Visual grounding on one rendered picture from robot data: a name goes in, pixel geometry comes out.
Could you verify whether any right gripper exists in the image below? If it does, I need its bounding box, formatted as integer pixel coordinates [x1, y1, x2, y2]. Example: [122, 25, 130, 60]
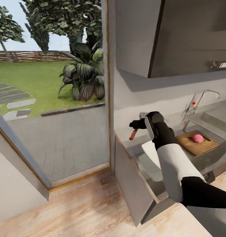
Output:
[130, 119, 145, 129]

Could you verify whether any parer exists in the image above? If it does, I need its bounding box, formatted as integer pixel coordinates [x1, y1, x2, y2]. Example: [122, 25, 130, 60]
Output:
[130, 129, 138, 139]

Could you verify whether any cutting board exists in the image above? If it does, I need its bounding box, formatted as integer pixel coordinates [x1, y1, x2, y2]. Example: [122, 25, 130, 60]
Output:
[175, 130, 220, 156]

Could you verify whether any vidalia onion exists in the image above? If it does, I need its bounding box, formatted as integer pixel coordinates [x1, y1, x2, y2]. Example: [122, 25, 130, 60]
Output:
[193, 134, 204, 143]

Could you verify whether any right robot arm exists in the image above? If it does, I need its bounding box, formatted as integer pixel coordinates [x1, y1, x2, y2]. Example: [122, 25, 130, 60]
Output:
[130, 111, 226, 237]

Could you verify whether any bowl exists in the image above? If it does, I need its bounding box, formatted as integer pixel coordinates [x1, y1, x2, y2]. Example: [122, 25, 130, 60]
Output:
[141, 141, 161, 169]

